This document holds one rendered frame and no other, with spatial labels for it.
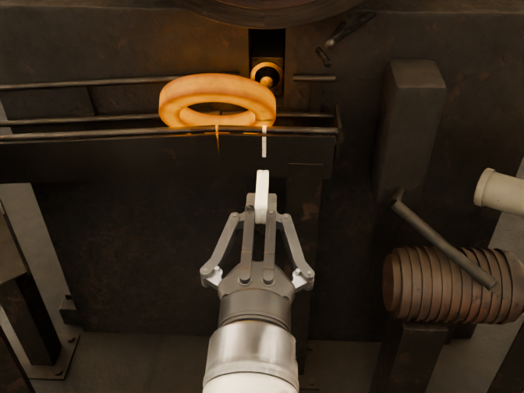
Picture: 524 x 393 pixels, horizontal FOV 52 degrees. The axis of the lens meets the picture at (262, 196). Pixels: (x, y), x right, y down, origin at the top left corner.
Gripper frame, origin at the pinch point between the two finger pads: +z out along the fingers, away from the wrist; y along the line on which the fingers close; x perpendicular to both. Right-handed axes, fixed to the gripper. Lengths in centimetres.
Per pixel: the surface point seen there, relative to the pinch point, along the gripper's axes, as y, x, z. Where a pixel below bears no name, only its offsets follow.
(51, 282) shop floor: -63, -78, 40
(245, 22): -3.2, 12.9, 21.4
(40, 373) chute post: -55, -75, 11
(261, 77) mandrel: -1.4, -2.4, 31.2
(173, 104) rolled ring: -13.8, 2.2, 16.6
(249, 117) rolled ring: -2.9, -4.5, 22.6
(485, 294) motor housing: 35.9, -23.8, 2.7
